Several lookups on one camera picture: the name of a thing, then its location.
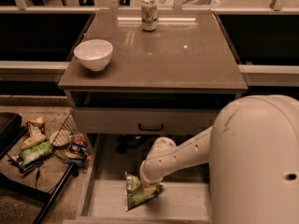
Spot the blue snack pack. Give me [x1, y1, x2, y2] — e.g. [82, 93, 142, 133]
[68, 143, 87, 156]

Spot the green snack bag on floor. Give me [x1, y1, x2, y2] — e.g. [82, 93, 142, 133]
[21, 141, 53, 165]

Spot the open grey middle drawer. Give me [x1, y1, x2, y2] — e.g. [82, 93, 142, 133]
[63, 135, 212, 224]

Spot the green jalapeno chip bag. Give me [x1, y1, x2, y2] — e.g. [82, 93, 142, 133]
[124, 173, 163, 211]

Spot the black tray on left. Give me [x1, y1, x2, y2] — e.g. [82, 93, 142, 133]
[0, 112, 27, 160]

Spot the black metal stand leg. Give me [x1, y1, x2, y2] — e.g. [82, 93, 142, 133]
[33, 164, 78, 224]

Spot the black object under cabinet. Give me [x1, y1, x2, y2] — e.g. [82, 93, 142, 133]
[115, 134, 152, 154]

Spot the closed grey upper drawer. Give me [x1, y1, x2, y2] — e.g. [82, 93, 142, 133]
[71, 107, 218, 135]

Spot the grey drawer cabinet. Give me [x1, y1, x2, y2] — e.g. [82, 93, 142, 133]
[57, 9, 249, 138]

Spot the white ceramic bowl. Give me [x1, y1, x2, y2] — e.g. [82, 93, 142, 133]
[74, 39, 113, 71]

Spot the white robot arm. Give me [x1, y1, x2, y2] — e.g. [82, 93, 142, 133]
[139, 95, 299, 224]

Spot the brown and white snack bag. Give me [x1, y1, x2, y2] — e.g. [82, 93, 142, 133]
[21, 117, 46, 150]

